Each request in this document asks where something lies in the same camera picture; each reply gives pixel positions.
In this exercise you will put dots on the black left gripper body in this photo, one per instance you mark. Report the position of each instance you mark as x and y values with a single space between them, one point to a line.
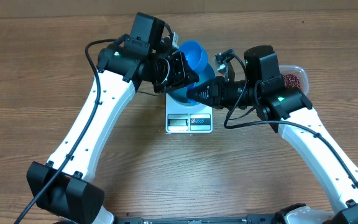
161 74

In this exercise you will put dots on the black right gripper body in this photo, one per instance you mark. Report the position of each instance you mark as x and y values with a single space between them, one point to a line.
231 92

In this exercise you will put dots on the blue plastic measuring scoop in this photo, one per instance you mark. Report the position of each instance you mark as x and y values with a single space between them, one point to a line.
196 57

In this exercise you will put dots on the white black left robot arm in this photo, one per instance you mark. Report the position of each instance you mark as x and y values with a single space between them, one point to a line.
63 185

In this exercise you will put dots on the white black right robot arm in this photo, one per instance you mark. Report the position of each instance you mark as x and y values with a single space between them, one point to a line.
290 114

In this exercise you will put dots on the blue metal bowl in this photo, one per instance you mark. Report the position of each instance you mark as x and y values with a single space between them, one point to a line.
185 96

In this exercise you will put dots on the white digital kitchen scale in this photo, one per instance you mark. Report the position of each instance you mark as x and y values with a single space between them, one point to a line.
187 118

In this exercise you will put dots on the red beans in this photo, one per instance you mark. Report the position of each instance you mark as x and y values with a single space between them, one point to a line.
292 80

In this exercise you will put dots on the clear plastic food container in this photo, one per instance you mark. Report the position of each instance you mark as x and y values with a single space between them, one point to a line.
299 72

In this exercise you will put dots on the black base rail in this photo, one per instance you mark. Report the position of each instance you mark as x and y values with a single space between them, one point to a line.
248 219

